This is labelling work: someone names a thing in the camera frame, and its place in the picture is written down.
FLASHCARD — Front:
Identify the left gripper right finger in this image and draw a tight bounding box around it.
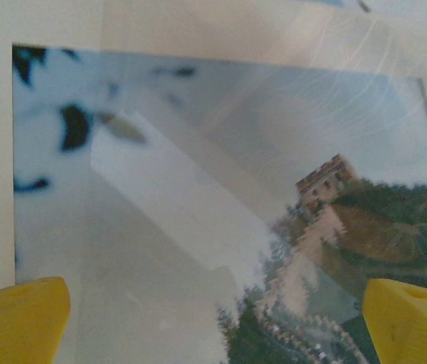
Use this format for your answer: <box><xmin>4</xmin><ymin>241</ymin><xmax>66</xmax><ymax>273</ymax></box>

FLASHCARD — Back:
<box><xmin>362</xmin><ymin>278</ymin><xmax>427</xmax><ymax>364</ymax></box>

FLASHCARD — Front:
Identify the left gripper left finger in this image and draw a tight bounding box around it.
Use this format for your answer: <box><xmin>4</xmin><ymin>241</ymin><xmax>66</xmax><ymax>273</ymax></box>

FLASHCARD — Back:
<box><xmin>0</xmin><ymin>275</ymin><xmax>72</xmax><ymax>364</ymax></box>

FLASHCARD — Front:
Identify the Great Wall landscape photo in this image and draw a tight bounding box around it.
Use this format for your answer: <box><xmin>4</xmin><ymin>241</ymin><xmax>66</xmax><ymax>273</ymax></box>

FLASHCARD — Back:
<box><xmin>11</xmin><ymin>44</ymin><xmax>427</xmax><ymax>364</ymax></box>

